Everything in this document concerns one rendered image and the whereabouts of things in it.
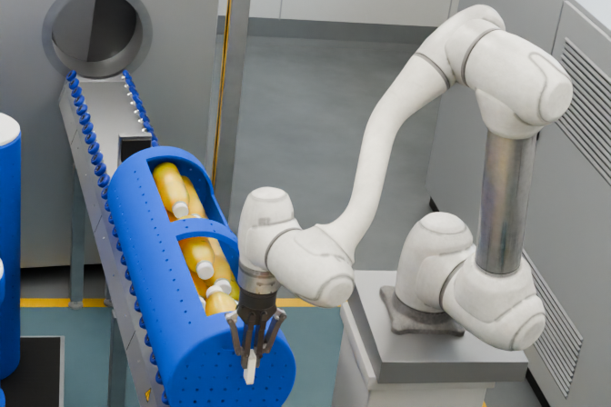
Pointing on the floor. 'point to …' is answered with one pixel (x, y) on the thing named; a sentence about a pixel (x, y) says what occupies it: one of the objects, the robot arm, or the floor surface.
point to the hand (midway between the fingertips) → (249, 366)
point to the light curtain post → (232, 74)
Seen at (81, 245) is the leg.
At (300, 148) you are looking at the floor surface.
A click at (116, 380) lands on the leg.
